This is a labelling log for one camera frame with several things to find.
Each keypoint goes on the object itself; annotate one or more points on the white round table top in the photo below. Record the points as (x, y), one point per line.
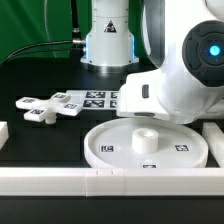
(144, 143)

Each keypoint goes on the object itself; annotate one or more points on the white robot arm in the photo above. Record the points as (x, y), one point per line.
(182, 39)

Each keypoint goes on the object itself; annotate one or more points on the white marker tag plate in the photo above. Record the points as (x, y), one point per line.
(94, 99)

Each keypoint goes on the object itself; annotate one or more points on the white cross-shaped table base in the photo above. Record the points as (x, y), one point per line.
(45, 110)

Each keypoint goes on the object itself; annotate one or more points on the white right barrier block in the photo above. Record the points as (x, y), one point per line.
(215, 140)

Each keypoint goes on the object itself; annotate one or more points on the white barrier block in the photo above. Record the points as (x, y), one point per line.
(4, 135)
(215, 140)

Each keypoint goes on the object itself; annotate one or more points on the white left barrier block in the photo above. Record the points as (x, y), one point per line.
(4, 135)

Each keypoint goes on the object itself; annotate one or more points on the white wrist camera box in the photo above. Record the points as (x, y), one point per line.
(138, 97)

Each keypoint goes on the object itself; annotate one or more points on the white front barrier rail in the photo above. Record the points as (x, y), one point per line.
(111, 182)

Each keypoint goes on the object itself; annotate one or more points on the black cable connector post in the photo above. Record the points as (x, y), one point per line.
(78, 41)

